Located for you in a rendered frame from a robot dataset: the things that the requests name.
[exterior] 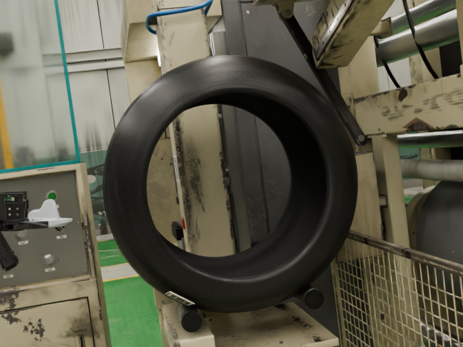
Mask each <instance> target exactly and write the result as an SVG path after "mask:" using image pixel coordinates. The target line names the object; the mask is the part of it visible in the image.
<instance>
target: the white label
mask: <svg viewBox="0 0 463 347"><path fill-rule="evenodd" d="M165 295H167V296H169V297H171V298H173V299H175V300H178V301H180V302H182V303H184V304H186V305H188V306H191V305H194V304H195V303H193V302H191V301H189V300H188V299H185V298H183V297H181V296H179V295H177V294H175V293H173V292H171V291H170V292H167V293H166V294H165Z"/></svg>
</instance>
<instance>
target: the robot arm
mask: <svg viewBox="0 0 463 347"><path fill-rule="evenodd" d="M28 209H29V200H28V193H27V191H10V192H0V264H1V265H2V267H3V268H5V270H7V271H9V270H10V269H13V268H14V267H15V266H16V265H17V264H18V263H19V261H18V260H19V259H18V257H17V255H16V254H15V252H14V251H13V250H12V249H11V248H10V246H9V244H8V243H7V241H6V239H5V238H4V236H3V234H2V232H1V231H23V230H25V229H44V228H52V227H64V226H65V225H67V224H69V223H71V222H72V218H60V216H59V212H58V209H57V206H56V202H55V201H54V200H53V199H48V200H46V201H45V202H44V203H43V205H42V207H41V208H40V209H34V210H32V211H31V212H29V214H28Z"/></svg>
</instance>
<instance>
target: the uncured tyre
mask: <svg viewBox="0 0 463 347"><path fill-rule="evenodd" d="M211 104H220V105H230V106H234V107H238V108H241V109H243V110H246V111H248V112H250V113H252V114H253V115H255V116H257V117H258V118H259V119H261V120H262V121H263V122H264V123H266V124H267V125H268V126H269V127H270V128H271V130H272V131H273V132H274V133H275V135H277V137H278V139H279V141H280V142H281V144H282V146H283V148H284V150H285V153H286V155H287V159H288V162H289V168H290V176H291V184H290V191H289V198H288V201H287V205H286V207H285V210H284V212H283V214H282V216H281V218H280V219H279V221H278V223H277V225H276V226H275V227H274V228H273V229H272V231H271V232H270V233H269V234H268V235H267V236H266V237H265V238H264V239H262V240H261V241H260V242H259V243H258V244H256V245H254V246H253V247H251V248H249V249H247V250H245V251H242V252H240V253H236V254H233V255H227V256H221V257H208V256H202V255H197V254H193V253H190V252H187V251H184V250H182V249H180V248H178V247H177V246H175V245H174V244H172V243H171V242H170V241H168V240H167V239H166V238H165V237H164V236H162V235H161V233H160V232H159V231H158V230H157V229H156V227H155V225H154V222H153V220H152V217H151V214H150V209H149V206H148V201H147V173H148V168H149V165H150V160H151V157H152V154H153V151H154V149H155V146H156V144H157V142H158V140H159V139H160V137H161V136H162V134H163V132H164V131H165V130H166V129H167V127H168V126H169V125H170V123H171V122H172V121H173V120H174V119H175V118H176V117H177V116H178V115H180V114H181V113H182V112H184V111H185V110H188V109H191V108H193V107H198V106H201V105H211ZM357 197H358V170H357V164H356V157H355V154H354V150H353V146H352V144H351V140H350V137H349V135H348V133H347V130H346V128H345V126H344V124H343V122H342V121H341V119H340V117H339V115H338V114H337V112H336V111H335V109H334V108H333V107H332V105H331V104H330V102H329V101H328V100H327V99H326V98H325V97H324V96H323V95H322V94H321V93H320V92H319V91H318V90H317V89H316V88H315V87H314V86H313V85H312V84H310V83H309V82H308V81H306V80H305V79H304V78H302V77H301V76H299V75H297V74H296V73H294V72H292V71H291V70H288V69H287V68H285V67H283V66H281V65H278V64H276V63H272V62H270V61H266V60H264V59H259V58H255V57H251V56H240V55H221V56H211V57H206V58H203V59H198V60H195V61H191V62H189V63H185V64H183V65H180V66H178V67H176V68H174V69H173V70H170V71H169V72H167V73H165V74H164V75H162V76H160V77H159V78H157V79H156V80H155V81H154V82H152V83H151V84H150V85H148V86H147V87H146V88H145V89H144V90H143V91H142V92H141V93H140V94H139V95H138V96H137V97H136V98H135V99H134V100H133V102H132V103H131V104H130V106H129V107H128V108H127V110H126V111H125V113H124V114H123V116H122V117H121V119H120V121H119V123H118V125H117V126H116V129H115V130H114V133H113V135H112V138H111V141H110V144H109V147H108V149H107V154H106V157H105V164H104V169H103V201H104V206H105V213H106V216H107V221H108V224H109V226H110V230H111V232H112V235H113V237H114V239H115V242H116V244H117V246H118V247H119V249H120V251H121V253H122V254H123V256H124V257H125V259H126V260H127V262H128V263H129V264H130V266H131V267H132V268H133V269H134V270H135V271H136V272H137V273H138V275H139V276H140V277H141V278H143V279H144V280H145V281H146V282H147V283H148V284H149V285H150V286H151V287H153V288H154V289H156V290H157V291H158V292H160V293H162V294H163V295H165V294H166V293H167V292H170V291H171V292H173V293H175V294H177V295H179V296H181V297H183V298H185V299H188V300H189V301H191V302H193V303H195V304H194V305H191V306H189V307H192V308H196V309H198V310H202V311H209V312H215V313H242V312H248V311H256V310H259V309H262V308H267V307H270V306H273V305H275V304H278V303H281V302H283V301H285V300H286V299H289V298H290V297H293V296H294V295H296V294H297V293H299V292H301V291H302V290H303V289H305V288H307V287H308V285H310V284H311V283H312V282H314V281H315V280H316V279H317V278H318V277H319V276H320V275H321V274H322V273H323V272H324V271H325V270H326V268H327V267H328V266H329V265H330V264H331V263H332V261H333V259H334V258H335V257H336V256H337V254H338V252H339V250H340V249H341V247H342V245H343V243H344V241H345V239H346V237H347V235H348V232H349V229H350V227H351V223H352V221H353V217H354V213H355V210H356V202H357ZM165 296H166V297H168V298H170V299H172V300H174V301H176V302H178V303H180V304H183V305H186V304H184V303H182V302H180V301H178V300H175V299H173V298H171V297H169V296H167V295H165ZM186 306H187V305H186Z"/></svg>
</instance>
